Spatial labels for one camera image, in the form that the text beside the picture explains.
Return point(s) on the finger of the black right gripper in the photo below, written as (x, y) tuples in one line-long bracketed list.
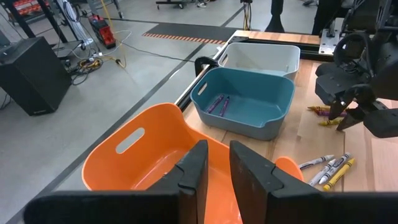
[(339, 82), (382, 124)]

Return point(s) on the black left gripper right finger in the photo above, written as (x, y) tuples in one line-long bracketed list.
[(295, 208)]

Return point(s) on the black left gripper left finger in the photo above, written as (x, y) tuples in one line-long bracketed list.
[(124, 208)]

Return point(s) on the yellow crayon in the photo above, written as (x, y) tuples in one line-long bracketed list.
[(317, 108), (329, 122), (339, 174)]

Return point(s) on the white crayon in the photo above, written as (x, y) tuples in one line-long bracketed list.
[(321, 172), (335, 168), (315, 162)]

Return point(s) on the purple crayon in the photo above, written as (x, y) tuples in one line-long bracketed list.
[(224, 106), (325, 113), (215, 104)]

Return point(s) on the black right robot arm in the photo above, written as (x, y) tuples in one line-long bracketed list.
[(373, 18)]

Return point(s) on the orange plastic bin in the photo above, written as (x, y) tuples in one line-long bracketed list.
[(161, 137)]

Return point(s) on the light grey plastic bin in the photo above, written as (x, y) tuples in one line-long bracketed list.
[(258, 57)]

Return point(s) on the teal plastic bin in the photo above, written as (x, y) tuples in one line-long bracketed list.
[(248, 105)]

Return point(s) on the orange striped floor tape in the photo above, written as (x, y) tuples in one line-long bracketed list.
[(186, 38)]

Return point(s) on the large black box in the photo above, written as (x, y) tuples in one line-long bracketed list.
[(31, 77)]

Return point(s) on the red and black device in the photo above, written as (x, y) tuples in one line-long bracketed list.
[(104, 32)]

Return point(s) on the black rolling stand base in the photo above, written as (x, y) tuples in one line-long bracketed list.
[(171, 3)]

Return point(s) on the black metal rack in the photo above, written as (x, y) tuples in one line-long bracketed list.
[(53, 21)]

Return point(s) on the red parts bins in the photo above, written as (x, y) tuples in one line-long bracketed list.
[(28, 5)]

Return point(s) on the black frame clamp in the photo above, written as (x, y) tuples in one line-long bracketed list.
[(202, 62)]

